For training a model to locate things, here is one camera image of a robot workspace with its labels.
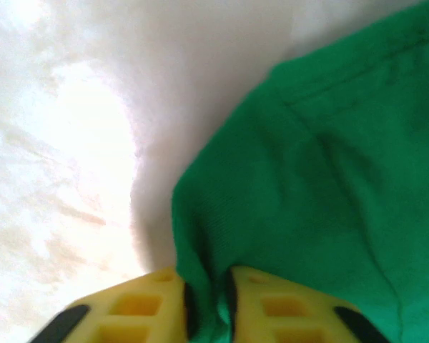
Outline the green t-shirt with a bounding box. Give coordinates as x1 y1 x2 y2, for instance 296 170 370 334
171 0 429 343

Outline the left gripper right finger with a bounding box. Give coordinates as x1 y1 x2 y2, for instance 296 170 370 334
223 266 394 343

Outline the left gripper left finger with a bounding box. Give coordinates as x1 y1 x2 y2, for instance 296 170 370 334
28 266 197 343

